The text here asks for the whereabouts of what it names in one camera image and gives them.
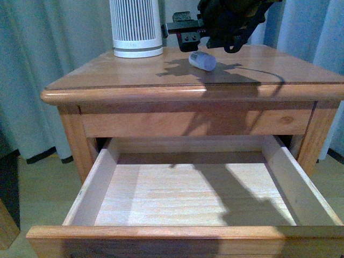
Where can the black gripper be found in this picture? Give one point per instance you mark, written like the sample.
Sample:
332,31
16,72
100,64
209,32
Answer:
227,24

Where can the white medicine bottle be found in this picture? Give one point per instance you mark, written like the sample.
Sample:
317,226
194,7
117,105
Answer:
202,60

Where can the wooden drawer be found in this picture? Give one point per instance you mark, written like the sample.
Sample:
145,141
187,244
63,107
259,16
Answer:
240,196

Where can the wooden nightstand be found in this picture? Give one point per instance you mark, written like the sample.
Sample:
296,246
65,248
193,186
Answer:
257,91

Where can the white cylindrical air purifier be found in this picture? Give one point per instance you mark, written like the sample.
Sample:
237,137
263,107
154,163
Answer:
136,29

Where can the wooden bed frame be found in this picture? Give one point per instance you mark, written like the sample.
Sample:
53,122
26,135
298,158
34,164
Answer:
9,229

